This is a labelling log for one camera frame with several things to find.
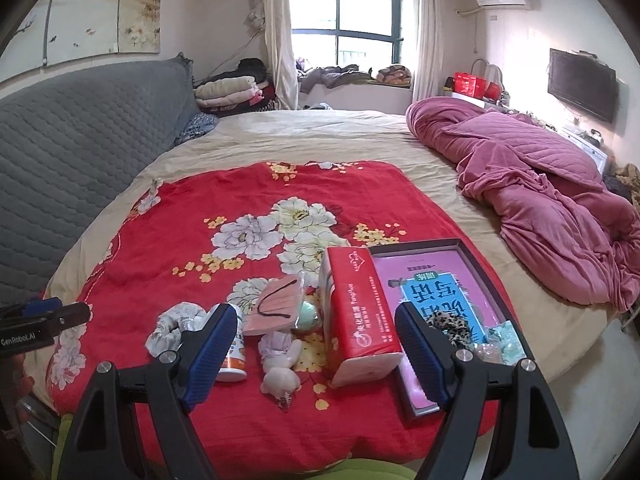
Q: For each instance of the landscape wall painting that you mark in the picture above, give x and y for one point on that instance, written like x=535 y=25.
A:
x=100 y=10

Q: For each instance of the small green tissue pack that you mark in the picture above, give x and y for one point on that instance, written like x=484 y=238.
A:
x=507 y=342

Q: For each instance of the leopard print scrunchie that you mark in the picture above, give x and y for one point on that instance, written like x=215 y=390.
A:
x=455 y=329

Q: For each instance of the grey clothes pile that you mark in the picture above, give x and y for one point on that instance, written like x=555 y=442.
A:
x=335 y=79

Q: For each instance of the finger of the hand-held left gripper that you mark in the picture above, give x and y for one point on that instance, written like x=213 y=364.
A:
x=45 y=306
x=72 y=317

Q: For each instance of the white curtain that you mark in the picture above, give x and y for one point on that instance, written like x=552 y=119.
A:
x=275 y=35
x=430 y=35

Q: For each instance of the stack of folded clothes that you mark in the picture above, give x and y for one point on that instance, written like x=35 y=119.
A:
x=230 y=94

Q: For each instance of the black television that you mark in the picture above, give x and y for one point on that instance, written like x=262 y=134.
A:
x=582 y=85

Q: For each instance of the pink face mask pack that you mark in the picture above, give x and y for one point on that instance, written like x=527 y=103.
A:
x=272 y=307

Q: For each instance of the pink quilt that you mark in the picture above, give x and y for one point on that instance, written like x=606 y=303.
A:
x=525 y=185

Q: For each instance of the pink copybook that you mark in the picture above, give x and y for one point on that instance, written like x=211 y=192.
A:
x=430 y=275

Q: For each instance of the grey quilted headboard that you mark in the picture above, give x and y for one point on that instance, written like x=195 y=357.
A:
x=75 y=160

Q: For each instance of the blue patterned cloth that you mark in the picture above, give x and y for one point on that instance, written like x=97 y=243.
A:
x=197 y=127

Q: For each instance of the person's left hand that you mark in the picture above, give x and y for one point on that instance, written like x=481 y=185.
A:
x=23 y=395

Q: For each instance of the white orange vitamin bottle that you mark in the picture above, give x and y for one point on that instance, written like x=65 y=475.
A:
x=234 y=360

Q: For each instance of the small red bag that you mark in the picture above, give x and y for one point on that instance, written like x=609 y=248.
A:
x=493 y=91

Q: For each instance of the red tissue box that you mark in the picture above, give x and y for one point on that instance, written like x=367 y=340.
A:
x=357 y=310

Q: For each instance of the green sponge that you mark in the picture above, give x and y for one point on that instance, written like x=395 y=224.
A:
x=307 y=316

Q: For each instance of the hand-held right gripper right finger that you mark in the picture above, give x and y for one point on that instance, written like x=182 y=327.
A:
x=422 y=357

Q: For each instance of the white tv cabinet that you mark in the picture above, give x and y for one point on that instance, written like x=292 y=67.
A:
x=585 y=147

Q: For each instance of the black cloth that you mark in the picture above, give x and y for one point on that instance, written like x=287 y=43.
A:
x=252 y=69

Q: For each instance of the red floral blanket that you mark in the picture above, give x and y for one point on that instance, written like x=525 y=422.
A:
x=175 y=235

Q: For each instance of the pink box with black edge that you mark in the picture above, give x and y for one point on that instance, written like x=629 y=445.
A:
x=500 y=280

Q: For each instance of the patterned folded blanket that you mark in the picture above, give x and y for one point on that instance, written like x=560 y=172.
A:
x=395 y=75

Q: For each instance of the red gift bag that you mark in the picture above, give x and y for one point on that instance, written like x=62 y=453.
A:
x=469 y=85

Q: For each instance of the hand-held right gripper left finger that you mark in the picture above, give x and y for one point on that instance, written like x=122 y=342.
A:
x=210 y=357

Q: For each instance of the light grey scrunchie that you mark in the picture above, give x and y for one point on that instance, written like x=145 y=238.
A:
x=170 y=327

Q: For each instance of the clear plastic bag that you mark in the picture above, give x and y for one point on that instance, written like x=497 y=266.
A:
x=484 y=352

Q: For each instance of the window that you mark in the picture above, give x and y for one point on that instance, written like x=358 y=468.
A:
x=360 y=5

